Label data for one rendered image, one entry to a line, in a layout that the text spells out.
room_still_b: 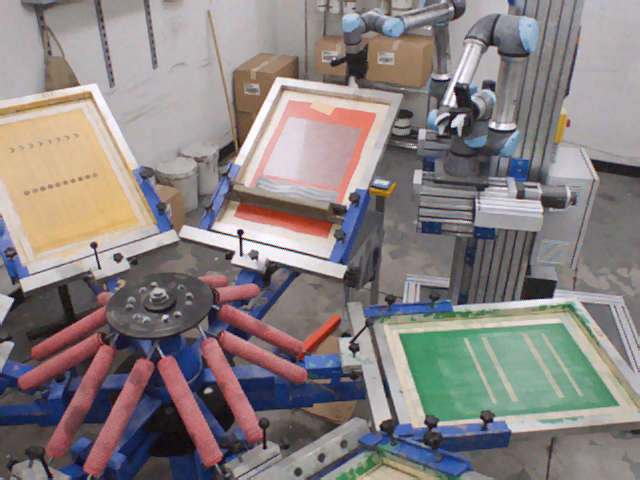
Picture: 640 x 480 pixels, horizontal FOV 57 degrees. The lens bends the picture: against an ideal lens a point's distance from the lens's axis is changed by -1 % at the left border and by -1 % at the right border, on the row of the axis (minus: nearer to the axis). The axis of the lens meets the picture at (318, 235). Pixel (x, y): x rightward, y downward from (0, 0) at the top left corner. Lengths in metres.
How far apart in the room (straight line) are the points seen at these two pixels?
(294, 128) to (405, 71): 3.00
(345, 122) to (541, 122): 0.82
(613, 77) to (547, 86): 3.12
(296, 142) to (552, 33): 1.09
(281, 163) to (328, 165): 0.20
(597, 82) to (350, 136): 3.58
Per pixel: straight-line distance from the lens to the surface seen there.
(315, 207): 2.21
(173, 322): 1.67
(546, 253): 2.95
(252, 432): 1.62
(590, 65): 5.73
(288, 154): 2.51
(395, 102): 2.52
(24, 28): 3.94
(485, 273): 3.04
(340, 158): 2.44
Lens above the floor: 2.35
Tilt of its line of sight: 32 degrees down
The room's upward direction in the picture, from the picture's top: straight up
